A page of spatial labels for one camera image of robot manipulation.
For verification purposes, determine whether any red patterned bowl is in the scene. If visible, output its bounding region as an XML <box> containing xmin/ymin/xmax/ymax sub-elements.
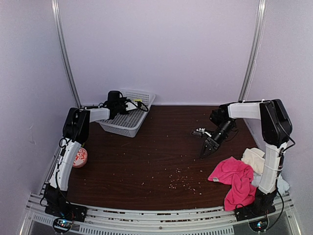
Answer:
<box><xmin>73</xmin><ymin>147</ymin><xmax>88</xmax><ymax>168</ymax></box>

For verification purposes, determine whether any pink towel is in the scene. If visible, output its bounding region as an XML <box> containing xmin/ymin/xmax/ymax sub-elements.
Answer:
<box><xmin>208</xmin><ymin>157</ymin><xmax>257</xmax><ymax>211</ymax></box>

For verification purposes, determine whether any white perforated plastic basket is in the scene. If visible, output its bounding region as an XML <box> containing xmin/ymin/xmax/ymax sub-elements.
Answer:
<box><xmin>97</xmin><ymin>89</ymin><xmax>156</xmax><ymax>138</ymax></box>

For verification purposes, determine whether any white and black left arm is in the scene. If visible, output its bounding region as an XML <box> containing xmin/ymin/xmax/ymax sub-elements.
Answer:
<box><xmin>44</xmin><ymin>91</ymin><xmax>138</xmax><ymax>217</ymax></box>

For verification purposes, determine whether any right aluminium corner post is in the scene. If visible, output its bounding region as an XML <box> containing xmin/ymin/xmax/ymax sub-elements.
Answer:
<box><xmin>238</xmin><ymin>0</ymin><xmax>267</xmax><ymax>101</ymax></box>

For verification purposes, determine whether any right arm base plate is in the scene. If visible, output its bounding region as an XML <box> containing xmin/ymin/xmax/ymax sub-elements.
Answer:
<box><xmin>234</xmin><ymin>203</ymin><xmax>276</xmax><ymax>221</ymax></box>

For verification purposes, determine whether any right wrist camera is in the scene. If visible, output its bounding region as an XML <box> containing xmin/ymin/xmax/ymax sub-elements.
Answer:
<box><xmin>191</xmin><ymin>128</ymin><xmax>213</xmax><ymax>138</ymax></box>

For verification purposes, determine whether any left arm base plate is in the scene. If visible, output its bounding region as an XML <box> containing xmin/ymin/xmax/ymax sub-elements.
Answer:
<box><xmin>45</xmin><ymin>204</ymin><xmax>88</xmax><ymax>222</ymax></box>

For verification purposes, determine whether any cream towel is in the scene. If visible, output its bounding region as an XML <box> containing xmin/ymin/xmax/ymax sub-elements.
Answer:
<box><xmin>241</xmin><ymin>147</ymin><xmax>265</xmax><ymax>175</ymax></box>

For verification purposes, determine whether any aluminium corner post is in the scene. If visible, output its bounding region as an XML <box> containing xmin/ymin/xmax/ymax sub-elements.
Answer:
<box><xmin>51</xmin><ymin>0</ymin><xmax>82</xmax><ymax>107</ymax></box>
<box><xmin>238</xmin><ymin>0</ymin><xmax>267</xmax><ymax>101</ymax></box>

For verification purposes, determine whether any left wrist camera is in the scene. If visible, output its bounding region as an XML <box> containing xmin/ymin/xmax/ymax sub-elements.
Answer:
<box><xmin>125</xmin><ymin>99</ymin><xmax>138</xmax><ymax>111</ymax></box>

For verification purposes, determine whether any light blue towel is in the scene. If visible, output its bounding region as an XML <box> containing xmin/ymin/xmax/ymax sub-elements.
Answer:
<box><xmin>251</xmin><ymin>172</ymin><xmax>290</xmax><ymax>195</ymax></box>

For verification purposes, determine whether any left aluminium corner post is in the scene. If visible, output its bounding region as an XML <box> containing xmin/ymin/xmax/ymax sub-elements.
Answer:
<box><xmin>51</xmin><ymin>0</ymin><xmax>82</xmax><ymax>107</ymax></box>

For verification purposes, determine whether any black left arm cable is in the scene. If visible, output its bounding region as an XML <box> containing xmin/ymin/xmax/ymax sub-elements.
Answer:
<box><xmin>135</xmin><ymin>100</ymin><xmax>150</xmax><ymax>113</ymax></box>

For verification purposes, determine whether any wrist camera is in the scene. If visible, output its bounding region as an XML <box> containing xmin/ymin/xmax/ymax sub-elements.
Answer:
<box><xmin>191</xmin><ymin>128</ymin><xmax>213</xmax><ymax>138</ymax></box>
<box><xmin>125</xmin><ymin>99</ymin><xmax>138</xmax><ymax>111</ymax></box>

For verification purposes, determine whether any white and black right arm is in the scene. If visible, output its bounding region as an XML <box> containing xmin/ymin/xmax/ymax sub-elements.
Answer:
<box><xmin>193</xmin><ymin>99</ymin><xmax>292</xmax><ymax>216</ymax></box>

